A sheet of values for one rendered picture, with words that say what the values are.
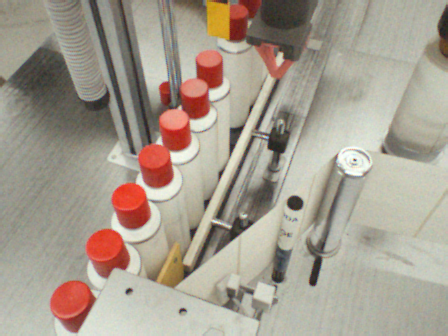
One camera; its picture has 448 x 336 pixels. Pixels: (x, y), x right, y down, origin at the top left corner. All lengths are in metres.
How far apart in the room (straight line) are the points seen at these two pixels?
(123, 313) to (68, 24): 0.26
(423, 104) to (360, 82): 0.21
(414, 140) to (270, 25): 0.28
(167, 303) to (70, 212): 0.45
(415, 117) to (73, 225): 0.52
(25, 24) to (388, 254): 2.28
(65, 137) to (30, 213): 0.16
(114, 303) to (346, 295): 0.36
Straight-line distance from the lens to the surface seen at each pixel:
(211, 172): 0.61
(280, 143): 0.69
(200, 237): 0.60
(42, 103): 0.93
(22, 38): 2.56
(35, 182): 0.81
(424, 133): 0.70
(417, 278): 0.66
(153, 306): 0.32
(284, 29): 0.56
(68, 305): 0.40
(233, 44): 0.64
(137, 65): 0.66
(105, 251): 0.41
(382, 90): 0.85
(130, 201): 0.43
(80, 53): 0.47
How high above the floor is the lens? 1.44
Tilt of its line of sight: 54 degrees down
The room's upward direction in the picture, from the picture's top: 1 degrees counter-clockwise
